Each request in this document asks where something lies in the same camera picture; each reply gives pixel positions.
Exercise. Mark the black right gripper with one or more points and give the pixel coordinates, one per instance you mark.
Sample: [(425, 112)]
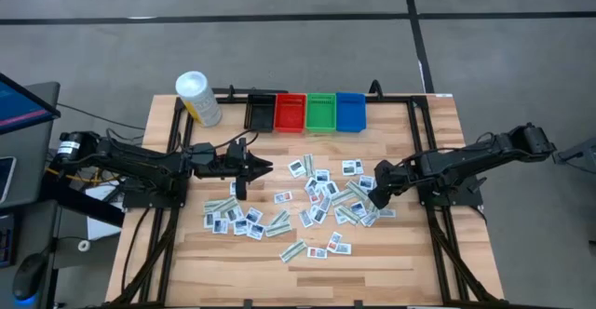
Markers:
[(391, 174)]

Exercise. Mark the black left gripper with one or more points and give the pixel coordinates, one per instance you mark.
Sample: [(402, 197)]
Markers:
[(239, 167)]

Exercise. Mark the green striped bandage packet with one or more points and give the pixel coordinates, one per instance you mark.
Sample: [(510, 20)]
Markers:
[(357, 189), (278, 228), (280, 217), (348, 214), (293, 251), (343, 196), (213, 206), (228, 204), (372, 206), (308, 164)]

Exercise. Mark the white packet with dark print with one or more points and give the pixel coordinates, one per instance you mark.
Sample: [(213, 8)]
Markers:
[(234, 213), (366, 182), (220, 225), (339, 218), (311, 185), (322, 175), (255, 231), (387, 212), (359, 166), (253, 215), (348, 167), (358, 209), (369, 219), (330, 188), (296, 168), (343, 249), (232, 188), (210, 219), (240, 226), (319, 215), (305, 218)]

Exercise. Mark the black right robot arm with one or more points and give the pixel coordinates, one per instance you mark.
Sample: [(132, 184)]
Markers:
[(465, 160)]

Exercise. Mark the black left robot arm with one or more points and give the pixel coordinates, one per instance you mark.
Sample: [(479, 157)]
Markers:
[(139, 165)]

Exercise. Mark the black plastic basket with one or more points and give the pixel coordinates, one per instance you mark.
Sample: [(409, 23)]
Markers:
[(261, 113)]

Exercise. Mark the red plastic basket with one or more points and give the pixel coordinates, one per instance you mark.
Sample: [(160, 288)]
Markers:
[(290, 113)]

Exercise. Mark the blue plastic basket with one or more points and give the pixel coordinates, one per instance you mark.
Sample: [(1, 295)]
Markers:
[(350, 113)]

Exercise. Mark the green plastic basket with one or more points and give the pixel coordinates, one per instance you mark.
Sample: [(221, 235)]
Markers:
[(321, 113)]

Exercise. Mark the white wipes canister yellow label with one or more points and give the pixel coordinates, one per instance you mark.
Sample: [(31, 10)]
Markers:
[(200, 98)]

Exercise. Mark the white paper sheet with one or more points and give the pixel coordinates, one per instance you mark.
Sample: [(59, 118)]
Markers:
[(100, 206)]

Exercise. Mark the black stand beam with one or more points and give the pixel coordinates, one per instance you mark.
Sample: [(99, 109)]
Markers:
[(84, 204)]

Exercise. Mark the grey stand leg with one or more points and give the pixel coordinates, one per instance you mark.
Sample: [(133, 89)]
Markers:
[(577, 153)]

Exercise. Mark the white tape roll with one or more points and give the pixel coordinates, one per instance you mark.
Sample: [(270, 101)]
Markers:
[(84, 245)]

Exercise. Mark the monitor with blue screen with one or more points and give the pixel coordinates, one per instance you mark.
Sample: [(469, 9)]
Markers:
[(21, 106)]

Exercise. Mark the white phone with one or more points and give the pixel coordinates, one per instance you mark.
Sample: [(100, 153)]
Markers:
[(5, 178)]

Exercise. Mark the black computer mouse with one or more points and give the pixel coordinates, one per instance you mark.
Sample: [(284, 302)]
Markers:
[(29, 276)]

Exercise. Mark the black keyboard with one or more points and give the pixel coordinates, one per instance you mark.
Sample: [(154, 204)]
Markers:
[(5, 246)]

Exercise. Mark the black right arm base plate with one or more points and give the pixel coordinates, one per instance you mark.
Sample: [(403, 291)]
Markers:
[(449, 192)]

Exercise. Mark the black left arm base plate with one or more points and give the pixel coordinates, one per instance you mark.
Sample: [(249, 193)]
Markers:
[(153, 199)]

